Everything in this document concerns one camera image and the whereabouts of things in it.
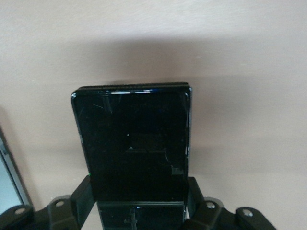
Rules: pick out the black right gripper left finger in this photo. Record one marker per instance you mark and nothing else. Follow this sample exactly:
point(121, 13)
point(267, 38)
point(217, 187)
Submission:
point(64, 213)

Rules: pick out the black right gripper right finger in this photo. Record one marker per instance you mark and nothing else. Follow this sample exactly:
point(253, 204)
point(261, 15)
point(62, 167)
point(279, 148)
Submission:
point(211, 215)

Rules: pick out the black smartphone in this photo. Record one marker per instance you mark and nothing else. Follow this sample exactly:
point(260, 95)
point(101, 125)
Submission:
point(132, 134)

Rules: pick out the silver laptop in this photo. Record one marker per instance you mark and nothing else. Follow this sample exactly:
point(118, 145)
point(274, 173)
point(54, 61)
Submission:
point(7, 179)

